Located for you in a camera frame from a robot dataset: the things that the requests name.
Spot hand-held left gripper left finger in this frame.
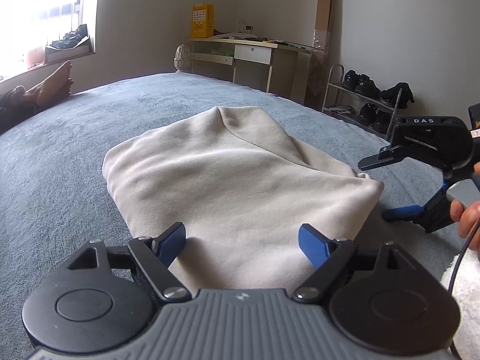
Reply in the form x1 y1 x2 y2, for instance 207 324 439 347
67 222 191 303

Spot metal shoe rack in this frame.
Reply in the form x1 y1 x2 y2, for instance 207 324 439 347
322 64 406 140

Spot light wooden desk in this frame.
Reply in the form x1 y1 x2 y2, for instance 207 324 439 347
187 32 313 104

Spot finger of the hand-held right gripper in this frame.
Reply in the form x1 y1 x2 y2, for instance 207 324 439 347
382 181 458 234
358 116 466 171

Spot person's right hand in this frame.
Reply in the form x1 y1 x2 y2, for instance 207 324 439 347
450 199 480 253

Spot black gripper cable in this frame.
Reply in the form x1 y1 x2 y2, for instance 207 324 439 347
448 222 480 360

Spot yellow box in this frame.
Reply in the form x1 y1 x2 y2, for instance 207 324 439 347
191 4 215 39

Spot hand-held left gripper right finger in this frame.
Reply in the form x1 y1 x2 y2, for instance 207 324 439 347
292 223 414 304

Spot black boots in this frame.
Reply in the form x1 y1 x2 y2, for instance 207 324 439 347
380 82 416 110

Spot pink bowl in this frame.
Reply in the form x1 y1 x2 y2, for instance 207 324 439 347
24 47 46 69

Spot grey cardboard box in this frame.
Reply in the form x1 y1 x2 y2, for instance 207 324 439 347
44 35 94 64

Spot long cardboard box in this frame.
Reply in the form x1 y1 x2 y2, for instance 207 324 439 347
312 0 335 110

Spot cream bedpost knob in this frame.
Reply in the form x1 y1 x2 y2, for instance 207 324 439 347
174 44 188 74

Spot white papers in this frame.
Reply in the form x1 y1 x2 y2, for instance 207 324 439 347
215 30 264 41

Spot white fluffy cloth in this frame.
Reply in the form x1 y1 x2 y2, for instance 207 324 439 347
440 255 480 360

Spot black shoe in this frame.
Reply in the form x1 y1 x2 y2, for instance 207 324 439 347
356 103 379 125
342 69 363 91
355 74 382 98
373 109 393 133

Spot beige zip jacket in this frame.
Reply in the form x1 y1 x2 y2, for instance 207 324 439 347
102 106 385 297

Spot window with metal bars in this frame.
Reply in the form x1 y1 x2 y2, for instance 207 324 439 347
0 0 103 80

